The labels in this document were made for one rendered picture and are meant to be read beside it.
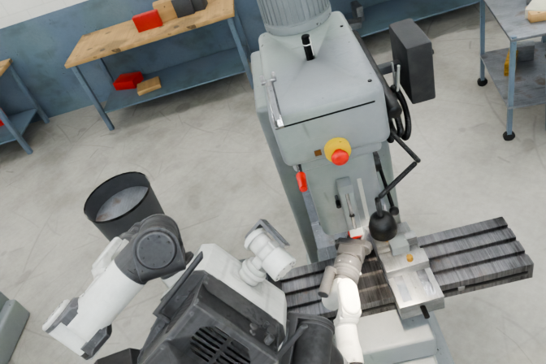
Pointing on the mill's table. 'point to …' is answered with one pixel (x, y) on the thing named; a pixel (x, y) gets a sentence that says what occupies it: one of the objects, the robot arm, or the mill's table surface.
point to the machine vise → (422, 283)
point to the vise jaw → (395, 265)
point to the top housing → (323, 91)
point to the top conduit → (382, 83)
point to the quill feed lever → (385, 184)
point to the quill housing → (318, 179)
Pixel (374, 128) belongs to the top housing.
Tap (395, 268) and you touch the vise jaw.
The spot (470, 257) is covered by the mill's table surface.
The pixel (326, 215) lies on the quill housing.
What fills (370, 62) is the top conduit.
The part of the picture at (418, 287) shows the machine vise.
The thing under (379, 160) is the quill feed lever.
